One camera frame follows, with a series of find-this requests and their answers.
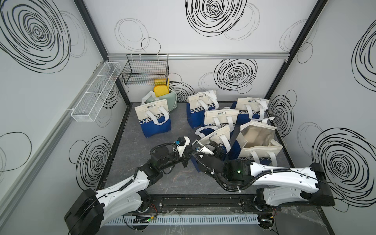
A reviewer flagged takeout bag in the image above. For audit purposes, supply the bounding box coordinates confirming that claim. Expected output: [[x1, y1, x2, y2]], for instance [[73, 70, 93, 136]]
[[228, 117, 283, 166], [187, 90, 219, 129], [203, 108, 240, 133], [135, 99, 171, 138], [230, 97, 269, 125], [191, 125, 231, 177]]

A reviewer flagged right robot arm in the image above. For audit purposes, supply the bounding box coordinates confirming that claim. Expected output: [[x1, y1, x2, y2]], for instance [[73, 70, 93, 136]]
[[192, 143, 335, 207]]

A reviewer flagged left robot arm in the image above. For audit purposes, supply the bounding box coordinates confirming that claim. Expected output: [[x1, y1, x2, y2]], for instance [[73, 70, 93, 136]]
[[64, 143, 193, 235]]

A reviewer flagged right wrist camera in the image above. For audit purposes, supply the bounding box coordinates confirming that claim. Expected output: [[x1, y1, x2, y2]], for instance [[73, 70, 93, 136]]
[[192, 140, 214, 155]]

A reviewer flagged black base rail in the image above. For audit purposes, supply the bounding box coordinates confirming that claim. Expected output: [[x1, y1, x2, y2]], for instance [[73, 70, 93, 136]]
[[139, 194, 279, 213]]

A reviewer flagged grey cable duct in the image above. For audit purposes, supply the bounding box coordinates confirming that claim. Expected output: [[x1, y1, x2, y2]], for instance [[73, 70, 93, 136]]
[[106, 214, 259, 226]]

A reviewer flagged black wire basket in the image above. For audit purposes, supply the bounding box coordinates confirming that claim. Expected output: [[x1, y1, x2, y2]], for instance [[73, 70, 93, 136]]
[[121, 54, 169, 86]]

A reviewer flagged white wire shelf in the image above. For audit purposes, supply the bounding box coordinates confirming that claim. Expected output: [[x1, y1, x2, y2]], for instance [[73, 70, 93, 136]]
[[71, 62, 121, 122]]

